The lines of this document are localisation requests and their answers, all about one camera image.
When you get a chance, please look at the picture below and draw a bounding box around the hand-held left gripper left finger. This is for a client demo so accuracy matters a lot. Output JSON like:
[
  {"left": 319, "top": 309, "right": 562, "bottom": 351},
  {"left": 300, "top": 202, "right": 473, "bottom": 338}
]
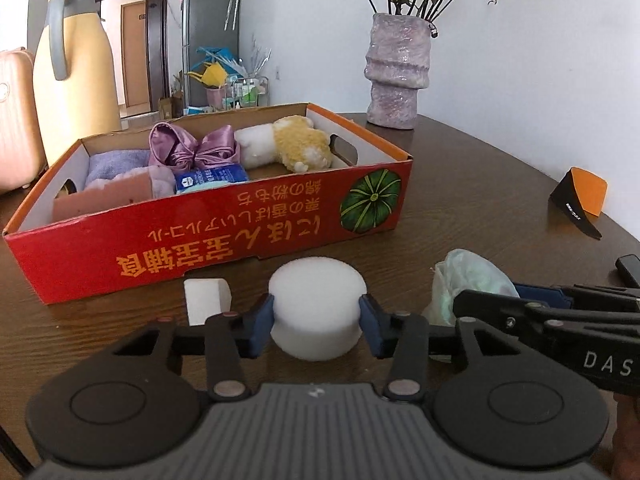
[{"left": 112, "top": 292, "right": 276, "bottom": 403}]

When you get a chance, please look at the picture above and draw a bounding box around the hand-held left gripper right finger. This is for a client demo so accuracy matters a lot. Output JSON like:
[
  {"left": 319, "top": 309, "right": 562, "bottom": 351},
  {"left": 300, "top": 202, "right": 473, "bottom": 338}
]
[{"left": 357, "top": 292, "right": 526, "bottom": 403}]

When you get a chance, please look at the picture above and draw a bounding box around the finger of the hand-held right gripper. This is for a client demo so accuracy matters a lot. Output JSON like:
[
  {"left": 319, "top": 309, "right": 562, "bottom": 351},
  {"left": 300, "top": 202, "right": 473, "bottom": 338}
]
[
  {"left": 515, "top": 284, "right": 640, "bottom": 313},
  {"left": 452, "top": 289, "right": 640, "bottom": 346}
]

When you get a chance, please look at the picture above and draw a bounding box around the pale green cloth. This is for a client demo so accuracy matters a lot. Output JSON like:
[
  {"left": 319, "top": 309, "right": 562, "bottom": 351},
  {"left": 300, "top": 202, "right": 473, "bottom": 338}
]
[{"left": 422, "top": 249, "right": 521, "bottom": 362}]

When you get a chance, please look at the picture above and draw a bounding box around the white foam cylinder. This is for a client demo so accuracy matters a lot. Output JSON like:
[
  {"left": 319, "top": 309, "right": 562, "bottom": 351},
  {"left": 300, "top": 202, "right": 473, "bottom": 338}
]
[{"left": 268, "top": 256, "right": 368, "bottom": 362}]

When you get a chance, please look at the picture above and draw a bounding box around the red cardboard box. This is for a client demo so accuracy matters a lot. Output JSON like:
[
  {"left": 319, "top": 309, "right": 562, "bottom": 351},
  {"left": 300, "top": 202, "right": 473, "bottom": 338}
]
[{"left": 2, "top": 102, "right": 415, "bottom": 306}]

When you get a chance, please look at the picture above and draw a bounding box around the blue tissue packet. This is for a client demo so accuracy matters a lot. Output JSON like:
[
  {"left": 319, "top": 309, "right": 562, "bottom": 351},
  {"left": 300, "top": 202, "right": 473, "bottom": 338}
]
[{"left": 174, "top": 162, "right": 251, "bottom": 196}]

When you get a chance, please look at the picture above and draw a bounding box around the white and yellow plush toy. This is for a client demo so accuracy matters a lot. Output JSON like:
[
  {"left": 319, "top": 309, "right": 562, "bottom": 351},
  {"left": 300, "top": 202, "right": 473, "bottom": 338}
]
[{"left": 234, "top": 116, "right": 335, "bottom": 173}]

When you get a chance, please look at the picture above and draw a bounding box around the purple satin bow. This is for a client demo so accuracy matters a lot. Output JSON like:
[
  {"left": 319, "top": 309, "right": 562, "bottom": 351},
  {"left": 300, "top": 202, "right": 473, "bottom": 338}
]
[{"left": 148, "top": 122, "right": 241, "bottom": 170}]

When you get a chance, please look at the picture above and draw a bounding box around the pink towel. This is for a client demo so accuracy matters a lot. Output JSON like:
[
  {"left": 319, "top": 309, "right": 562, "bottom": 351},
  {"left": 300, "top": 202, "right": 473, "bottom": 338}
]
[{"left": 52, "top": 167, "right": 156, "bottom": 223}]

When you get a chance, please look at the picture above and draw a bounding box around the white foam block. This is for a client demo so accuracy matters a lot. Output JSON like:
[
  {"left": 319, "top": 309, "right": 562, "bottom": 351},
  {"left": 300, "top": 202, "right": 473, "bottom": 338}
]
[{"left": 184, "top": 278, "right": 233, "bottom": 327}]

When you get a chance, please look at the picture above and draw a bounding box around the black rectangular object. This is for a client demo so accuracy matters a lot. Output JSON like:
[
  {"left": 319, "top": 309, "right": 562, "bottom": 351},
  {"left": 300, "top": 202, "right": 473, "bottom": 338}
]
[{"left": 616, "top": 255, "right": 640, "bottom": 289}]

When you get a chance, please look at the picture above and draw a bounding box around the orange and black card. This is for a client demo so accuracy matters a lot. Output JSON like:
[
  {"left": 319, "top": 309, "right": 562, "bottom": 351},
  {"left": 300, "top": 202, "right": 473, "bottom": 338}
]
[{"left": 549, "top": 166, "right": 608, "bottom": 241}]

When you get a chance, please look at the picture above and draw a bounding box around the lavender folded towel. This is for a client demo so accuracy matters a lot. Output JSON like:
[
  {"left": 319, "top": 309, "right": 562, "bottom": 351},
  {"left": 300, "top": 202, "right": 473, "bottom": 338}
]
[{"left": 84, "top": 149, "right": 153, "bottom": 193}]

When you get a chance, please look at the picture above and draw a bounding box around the pile of household clutter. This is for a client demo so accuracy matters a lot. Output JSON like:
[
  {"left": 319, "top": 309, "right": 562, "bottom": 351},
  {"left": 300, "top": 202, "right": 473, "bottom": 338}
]
[{"left": 172, "top": 45, "right": 271, "bottom": 117}]

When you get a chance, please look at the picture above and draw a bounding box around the lilac ceramic vase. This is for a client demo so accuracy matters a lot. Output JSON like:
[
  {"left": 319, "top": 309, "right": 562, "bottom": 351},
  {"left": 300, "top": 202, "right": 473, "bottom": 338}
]
[{"left": 364, "top": 12, "right": 432, "bottom": 131}]

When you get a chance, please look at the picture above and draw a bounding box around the yellow watering can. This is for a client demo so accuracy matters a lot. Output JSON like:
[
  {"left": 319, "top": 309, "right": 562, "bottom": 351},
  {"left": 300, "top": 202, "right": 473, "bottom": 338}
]
[{"left": 187, "top": 62, "right": 229, "bottom": 89}]

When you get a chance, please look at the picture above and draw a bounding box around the light brown door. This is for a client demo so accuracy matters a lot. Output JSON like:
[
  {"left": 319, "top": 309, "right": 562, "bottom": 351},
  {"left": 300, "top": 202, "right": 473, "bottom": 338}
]
[{"left": 121, "top": 2, "right": 150, "bottom": 109}]

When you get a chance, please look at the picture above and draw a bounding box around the dark brown door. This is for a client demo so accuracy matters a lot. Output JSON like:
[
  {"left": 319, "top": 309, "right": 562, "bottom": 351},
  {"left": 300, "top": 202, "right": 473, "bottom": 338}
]
[{"left": 146, "top": 0, "right": 169, "bottom": 105}]

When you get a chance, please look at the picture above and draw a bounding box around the yellow thermos jug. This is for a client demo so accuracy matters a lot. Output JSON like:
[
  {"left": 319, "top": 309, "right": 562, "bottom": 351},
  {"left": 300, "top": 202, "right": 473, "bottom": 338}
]
[{"left": 32, "top": 0, "right": 122, "bottom": 167}]

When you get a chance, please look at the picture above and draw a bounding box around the grey refrigerator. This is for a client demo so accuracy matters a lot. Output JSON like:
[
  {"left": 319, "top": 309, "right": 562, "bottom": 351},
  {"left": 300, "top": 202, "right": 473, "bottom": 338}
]
[{"left": 181, "top": 0, "right": 242, "bottom": 111}]

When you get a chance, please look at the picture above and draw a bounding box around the pink suitcase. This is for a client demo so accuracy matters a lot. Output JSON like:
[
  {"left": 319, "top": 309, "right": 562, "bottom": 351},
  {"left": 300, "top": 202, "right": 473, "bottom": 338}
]
[{"left": 0, "top": 47, "right": 47, "bottom": 195}]

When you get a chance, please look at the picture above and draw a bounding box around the black cable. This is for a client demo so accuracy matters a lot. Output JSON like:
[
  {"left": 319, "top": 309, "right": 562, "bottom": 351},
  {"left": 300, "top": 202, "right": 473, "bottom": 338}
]
[{"left": 0, "top": 425, "right": 32, "bottom": 477}]

